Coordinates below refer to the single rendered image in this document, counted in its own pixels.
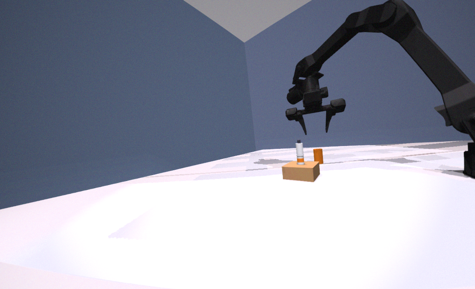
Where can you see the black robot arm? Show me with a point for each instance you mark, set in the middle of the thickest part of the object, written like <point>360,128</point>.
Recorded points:
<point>398,20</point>

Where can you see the white marker with orange band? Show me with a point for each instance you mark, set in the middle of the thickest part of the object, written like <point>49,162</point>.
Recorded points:
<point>299,152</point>

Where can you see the brown cylinder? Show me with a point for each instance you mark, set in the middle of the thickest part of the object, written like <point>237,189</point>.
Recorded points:
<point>318,155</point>

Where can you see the tan square block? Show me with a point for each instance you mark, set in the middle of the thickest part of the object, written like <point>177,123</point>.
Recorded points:
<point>309,171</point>

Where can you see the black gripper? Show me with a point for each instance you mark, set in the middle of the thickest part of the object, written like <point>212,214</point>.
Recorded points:
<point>335,106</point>

